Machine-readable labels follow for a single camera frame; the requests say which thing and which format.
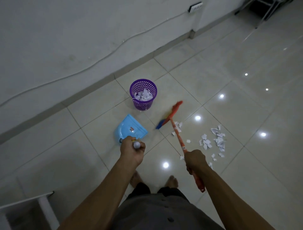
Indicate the white metal table frame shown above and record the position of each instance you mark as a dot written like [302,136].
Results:
[43,208]

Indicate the person's left hand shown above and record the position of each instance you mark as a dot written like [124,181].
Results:
[129,149]

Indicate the person's left fingers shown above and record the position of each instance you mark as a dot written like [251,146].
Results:
[141,148]

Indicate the person's left foot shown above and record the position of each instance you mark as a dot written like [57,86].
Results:
[135,178]

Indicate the blue plastic dustpan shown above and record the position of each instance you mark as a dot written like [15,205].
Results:
[130,129]

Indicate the person's left forearm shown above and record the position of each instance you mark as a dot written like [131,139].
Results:
[99,199]

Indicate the person's right hand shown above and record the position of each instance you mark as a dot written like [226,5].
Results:
[195,160]

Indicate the purple plastic waste basket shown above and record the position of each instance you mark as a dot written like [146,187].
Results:
[143,94]

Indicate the scattered white paper scraps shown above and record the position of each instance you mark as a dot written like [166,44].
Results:
[213,142]

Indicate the person's right forearm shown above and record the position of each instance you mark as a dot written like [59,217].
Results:
[234,201]

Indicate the person's black shorts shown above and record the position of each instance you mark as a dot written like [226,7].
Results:
[153,190]

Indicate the paper scraps in basket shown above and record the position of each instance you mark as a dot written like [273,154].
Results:
[144,95]

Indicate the white metal rack legs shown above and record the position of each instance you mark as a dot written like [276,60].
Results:
[262,11]

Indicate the white wall socket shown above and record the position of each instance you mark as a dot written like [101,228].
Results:
[195,6]

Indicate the person's foot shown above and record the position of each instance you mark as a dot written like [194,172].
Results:
[135,178]
[171,182]

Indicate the person's right foot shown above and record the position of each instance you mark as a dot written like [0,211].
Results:
[171,182]

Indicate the person's grey buttoned shirt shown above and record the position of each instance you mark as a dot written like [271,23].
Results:
[163,213]

